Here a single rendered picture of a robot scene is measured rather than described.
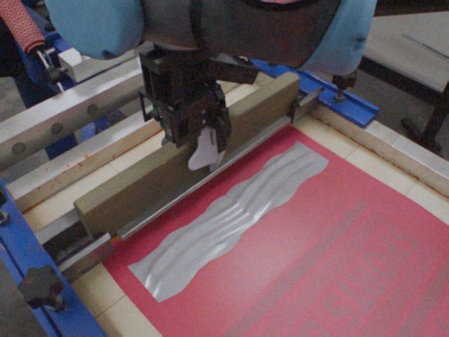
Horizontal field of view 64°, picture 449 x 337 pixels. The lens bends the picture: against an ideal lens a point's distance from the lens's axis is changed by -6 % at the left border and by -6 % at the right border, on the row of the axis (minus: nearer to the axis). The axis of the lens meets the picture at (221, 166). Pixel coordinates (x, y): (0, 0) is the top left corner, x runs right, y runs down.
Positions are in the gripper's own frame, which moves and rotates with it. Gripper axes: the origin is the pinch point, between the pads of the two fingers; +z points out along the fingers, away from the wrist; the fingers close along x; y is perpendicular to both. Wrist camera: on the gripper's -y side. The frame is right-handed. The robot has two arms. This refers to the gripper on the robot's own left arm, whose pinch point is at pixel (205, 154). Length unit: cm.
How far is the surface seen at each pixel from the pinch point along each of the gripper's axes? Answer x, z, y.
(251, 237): 12.8, 5.2, 3.0
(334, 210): 18.5, 5.3, -9.4
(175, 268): 9.5, 4.3, 14.1
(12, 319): -61, 100, 52
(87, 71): -26.0, -4.7, 4.2
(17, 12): -49, -10, 6
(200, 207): 3.9, 5.2, 4.6
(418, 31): -35, 63, -199
